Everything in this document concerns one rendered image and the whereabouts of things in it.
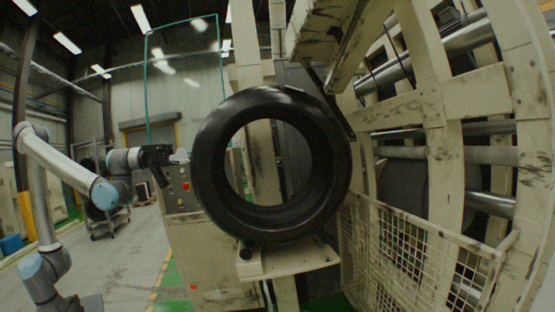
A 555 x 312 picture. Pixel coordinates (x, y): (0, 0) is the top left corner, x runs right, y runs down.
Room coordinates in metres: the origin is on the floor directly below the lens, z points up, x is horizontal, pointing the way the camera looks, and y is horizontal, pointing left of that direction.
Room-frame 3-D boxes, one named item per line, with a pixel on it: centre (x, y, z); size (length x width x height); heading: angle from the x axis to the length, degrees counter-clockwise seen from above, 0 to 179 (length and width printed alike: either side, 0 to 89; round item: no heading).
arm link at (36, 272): (0.34, 1.10, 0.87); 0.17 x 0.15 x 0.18; 19
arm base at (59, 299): (0.33, 1.09, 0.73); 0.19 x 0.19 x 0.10
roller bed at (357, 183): (1.08, -0.32, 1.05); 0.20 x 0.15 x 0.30; 6
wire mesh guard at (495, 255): (0.63, -0.32, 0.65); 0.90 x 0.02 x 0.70; 6
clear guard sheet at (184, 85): (1.24, 0.53, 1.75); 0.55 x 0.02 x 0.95; 96
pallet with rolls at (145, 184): (6.23, 4.76, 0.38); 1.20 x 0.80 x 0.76; 24
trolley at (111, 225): (3.39, 3.76, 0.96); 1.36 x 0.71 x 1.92; 17
